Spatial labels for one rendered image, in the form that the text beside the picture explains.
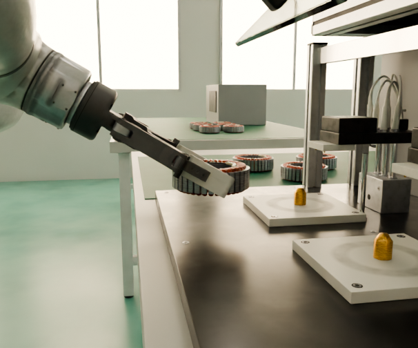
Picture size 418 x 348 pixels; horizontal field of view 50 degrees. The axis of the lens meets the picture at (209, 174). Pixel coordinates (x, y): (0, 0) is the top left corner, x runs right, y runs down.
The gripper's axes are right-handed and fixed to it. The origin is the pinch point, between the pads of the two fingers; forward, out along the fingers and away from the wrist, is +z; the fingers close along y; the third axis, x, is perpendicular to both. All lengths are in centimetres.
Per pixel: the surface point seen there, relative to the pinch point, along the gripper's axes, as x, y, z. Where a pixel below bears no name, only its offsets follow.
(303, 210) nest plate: 2.1, 0.4, 15.6
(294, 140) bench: 24, -135, 63
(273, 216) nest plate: -0.7, 3.0, 10.7
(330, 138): 13.9, -2.7, 14.9
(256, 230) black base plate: -3.3, 5.2, 8.6
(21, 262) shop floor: -109, -198, -19
